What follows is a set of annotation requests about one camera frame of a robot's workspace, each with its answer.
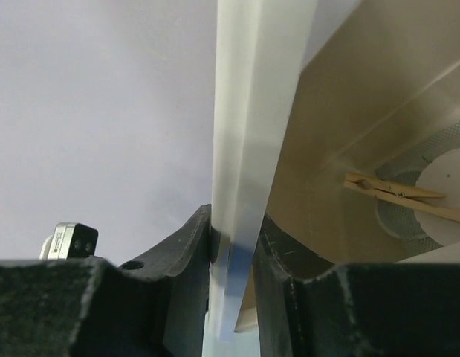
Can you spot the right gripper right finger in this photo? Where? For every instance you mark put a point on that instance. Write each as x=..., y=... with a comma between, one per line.
x=281, y=265

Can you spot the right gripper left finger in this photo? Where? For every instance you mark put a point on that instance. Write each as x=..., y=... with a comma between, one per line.
x=177, y=270

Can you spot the wooden test tube clamp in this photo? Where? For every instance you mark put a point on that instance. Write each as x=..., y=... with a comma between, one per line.
x=400, y=194

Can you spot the wire gauze with ceramic centre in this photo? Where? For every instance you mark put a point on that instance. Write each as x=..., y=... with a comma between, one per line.
x=432, y=164

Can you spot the beige plastic storage bin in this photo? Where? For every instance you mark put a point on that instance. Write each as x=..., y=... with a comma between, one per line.
x=381, y=98

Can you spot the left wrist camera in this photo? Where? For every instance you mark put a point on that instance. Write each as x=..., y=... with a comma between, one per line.
x=69, y=241

